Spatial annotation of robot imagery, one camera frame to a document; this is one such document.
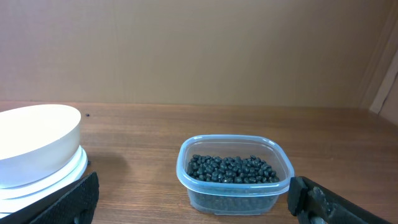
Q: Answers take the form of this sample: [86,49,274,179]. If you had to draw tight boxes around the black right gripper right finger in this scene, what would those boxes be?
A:
[287,176,388,224]

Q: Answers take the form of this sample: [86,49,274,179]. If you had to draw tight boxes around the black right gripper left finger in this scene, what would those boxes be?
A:
[1,171,100,224]

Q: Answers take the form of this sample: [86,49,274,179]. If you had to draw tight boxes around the white digital kitchen scale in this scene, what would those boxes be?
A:
[1,146,88,218]

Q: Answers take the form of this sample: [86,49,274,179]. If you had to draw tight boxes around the cream white bowl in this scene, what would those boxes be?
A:
[1,104,81,189]

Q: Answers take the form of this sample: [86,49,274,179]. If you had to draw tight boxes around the black beans in container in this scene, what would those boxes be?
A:
[187,154,280,215]

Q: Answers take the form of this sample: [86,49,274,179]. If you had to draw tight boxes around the clear plastic food container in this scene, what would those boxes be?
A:
[176,134,295,215]

